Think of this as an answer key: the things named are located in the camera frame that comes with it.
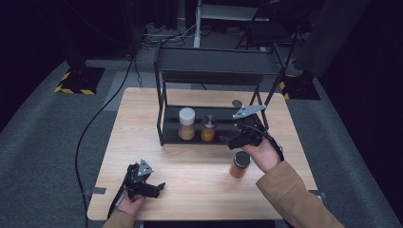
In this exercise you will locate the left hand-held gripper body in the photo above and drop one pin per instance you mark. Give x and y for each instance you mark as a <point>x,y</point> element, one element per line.
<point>139,182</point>

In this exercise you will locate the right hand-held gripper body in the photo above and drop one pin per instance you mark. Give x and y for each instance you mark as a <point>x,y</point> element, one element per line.
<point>250,133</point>

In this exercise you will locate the silver lid spice jar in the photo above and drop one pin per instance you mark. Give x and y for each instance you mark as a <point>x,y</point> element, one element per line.
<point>209,129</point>

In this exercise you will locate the black lid spice jar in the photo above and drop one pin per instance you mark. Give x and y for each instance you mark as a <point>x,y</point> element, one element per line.
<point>239,166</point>

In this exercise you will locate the white lid spice jar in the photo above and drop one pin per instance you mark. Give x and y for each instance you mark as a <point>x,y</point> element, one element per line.
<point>187,125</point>

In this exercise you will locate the black metal shelf rack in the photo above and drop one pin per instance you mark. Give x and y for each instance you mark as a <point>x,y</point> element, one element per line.
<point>210,68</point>

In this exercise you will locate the person's left hand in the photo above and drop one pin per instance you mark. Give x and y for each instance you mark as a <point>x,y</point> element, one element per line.
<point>131,205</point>

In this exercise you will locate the person's right hand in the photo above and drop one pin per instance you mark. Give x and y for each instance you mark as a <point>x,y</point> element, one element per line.
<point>264,156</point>

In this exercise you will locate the grey round table grommet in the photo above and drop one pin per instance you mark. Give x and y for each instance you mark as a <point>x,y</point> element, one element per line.
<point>236,103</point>

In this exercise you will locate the black stand base striped tape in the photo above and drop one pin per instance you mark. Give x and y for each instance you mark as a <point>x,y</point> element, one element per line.
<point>301,87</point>
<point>83,79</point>

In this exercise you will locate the black folding chair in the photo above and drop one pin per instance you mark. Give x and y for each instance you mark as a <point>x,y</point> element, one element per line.
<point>269,31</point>

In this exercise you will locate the dark grey curtain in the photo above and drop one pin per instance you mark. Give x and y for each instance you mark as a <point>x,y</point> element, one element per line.
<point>329,34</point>

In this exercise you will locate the grey table bracket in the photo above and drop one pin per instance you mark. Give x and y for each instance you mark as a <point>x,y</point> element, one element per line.
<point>95,191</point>
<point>318,193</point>

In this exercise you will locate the white metal stand frame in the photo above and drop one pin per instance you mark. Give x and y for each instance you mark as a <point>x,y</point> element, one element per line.
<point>221,12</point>

